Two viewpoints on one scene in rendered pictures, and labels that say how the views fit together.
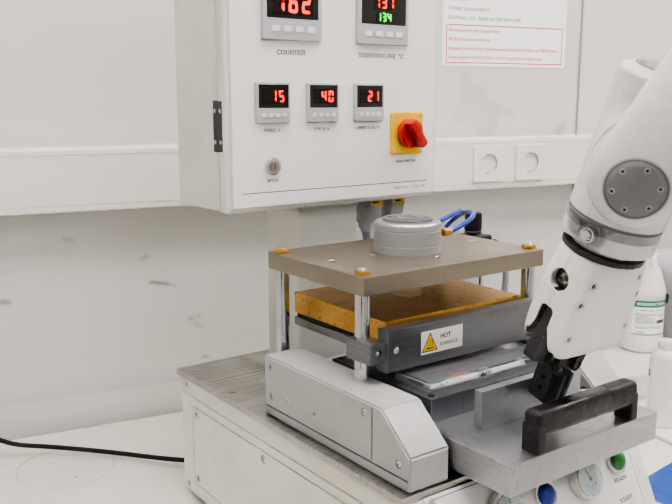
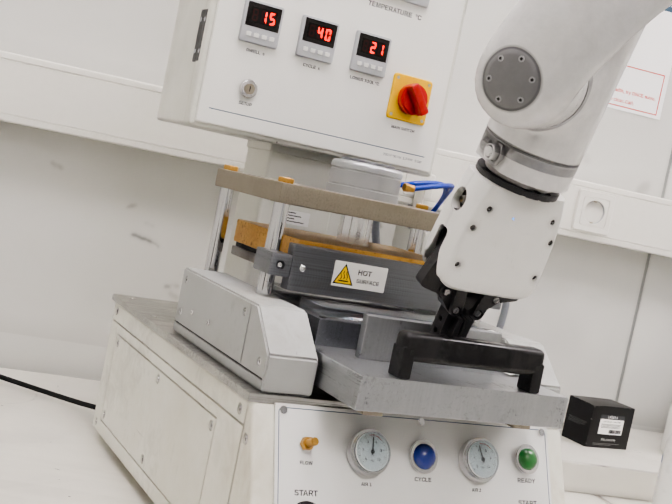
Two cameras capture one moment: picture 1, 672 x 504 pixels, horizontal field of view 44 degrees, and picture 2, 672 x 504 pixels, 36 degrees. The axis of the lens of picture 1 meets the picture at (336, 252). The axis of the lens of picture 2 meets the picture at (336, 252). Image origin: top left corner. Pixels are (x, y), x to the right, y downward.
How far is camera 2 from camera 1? 0.33 m
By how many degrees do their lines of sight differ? 11
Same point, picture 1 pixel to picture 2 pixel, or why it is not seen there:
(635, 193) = (509, 82)
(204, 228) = (204, 192)
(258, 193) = (226, 112)
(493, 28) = not seen: hidden behind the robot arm
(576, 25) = not seen: outside the picture
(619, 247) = (518, 168)
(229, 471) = (129, 399)
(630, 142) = (511, 29)
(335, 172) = (317, 116)
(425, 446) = (291, 350)
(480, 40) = not seen: hidden behind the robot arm
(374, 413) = (252, 310)
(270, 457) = (163, 375)
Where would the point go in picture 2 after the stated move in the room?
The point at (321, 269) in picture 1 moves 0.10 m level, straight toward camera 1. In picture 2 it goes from (253, 179) to (229, 175)
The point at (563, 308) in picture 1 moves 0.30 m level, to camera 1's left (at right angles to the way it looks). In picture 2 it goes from (456, 227) to (119, 157)
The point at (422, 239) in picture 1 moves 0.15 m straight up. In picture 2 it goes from (373, 181) to (402, 39)
